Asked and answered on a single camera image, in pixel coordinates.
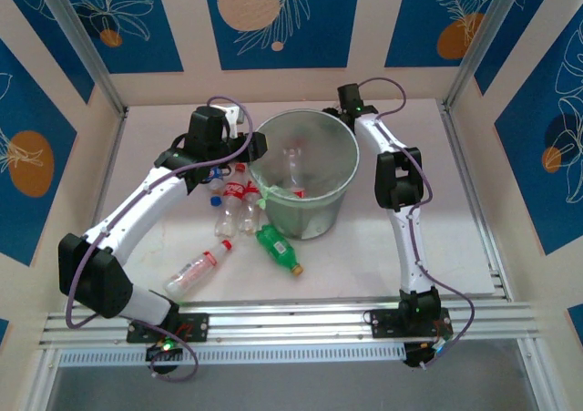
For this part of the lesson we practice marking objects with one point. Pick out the clear bottle blue cap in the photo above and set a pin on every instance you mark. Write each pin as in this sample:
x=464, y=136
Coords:
x=215, y=175

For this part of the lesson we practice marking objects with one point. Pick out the clear cola bottle red label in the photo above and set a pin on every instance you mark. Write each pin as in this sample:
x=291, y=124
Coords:
x=249, y=210
x=230, y=201

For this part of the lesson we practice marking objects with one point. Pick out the translucent green waste bin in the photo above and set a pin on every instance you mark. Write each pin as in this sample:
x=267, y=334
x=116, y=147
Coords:
x=319, y=219

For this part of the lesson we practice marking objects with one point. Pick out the green bottle orange cap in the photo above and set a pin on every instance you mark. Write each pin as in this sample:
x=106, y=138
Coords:
x=275, y=247

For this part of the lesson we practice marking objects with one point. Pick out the clear bottle white label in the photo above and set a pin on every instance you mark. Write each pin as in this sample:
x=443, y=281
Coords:
x=196, y=270

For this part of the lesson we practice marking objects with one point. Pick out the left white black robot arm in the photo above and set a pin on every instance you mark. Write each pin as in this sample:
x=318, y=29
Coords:
x=136, y=206

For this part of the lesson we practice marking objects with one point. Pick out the green plastic bin liner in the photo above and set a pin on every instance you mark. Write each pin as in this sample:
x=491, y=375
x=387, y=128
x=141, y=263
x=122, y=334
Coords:
x=268, y=194

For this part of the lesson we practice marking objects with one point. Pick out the left black electronics module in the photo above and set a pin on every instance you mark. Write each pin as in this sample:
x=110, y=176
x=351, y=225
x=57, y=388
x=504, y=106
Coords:
x=164, y=349

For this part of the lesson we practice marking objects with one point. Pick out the black electronics module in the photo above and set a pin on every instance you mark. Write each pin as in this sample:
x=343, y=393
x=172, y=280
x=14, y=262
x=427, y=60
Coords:
x=164, y=349
x=419, y=352

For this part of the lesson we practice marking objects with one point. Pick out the right black electronics module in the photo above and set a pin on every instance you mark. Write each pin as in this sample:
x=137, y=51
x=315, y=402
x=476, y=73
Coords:
x=419, y=352

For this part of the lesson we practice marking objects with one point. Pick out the aluminium table side rail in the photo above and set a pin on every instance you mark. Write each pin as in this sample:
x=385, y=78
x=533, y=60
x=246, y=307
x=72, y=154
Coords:
x=474, y=201
x=113, y=156

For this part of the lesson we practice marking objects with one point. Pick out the aluminium frame post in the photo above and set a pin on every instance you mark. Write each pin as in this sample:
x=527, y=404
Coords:
x=82, y=42
x=485, y=42

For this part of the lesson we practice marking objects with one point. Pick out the aluminium mounting rail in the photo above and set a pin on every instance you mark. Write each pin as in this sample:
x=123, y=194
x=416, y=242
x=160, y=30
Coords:
x=282, y=324

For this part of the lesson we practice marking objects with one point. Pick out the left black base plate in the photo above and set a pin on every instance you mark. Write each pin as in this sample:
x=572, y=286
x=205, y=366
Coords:
x=196, y=326

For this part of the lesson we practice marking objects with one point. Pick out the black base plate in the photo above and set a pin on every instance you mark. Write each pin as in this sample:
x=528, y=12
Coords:
x=385, y=323
x=196, y=326

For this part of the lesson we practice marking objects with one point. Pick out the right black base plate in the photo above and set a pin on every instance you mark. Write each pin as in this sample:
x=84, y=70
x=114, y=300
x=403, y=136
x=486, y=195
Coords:
x=385, y=323

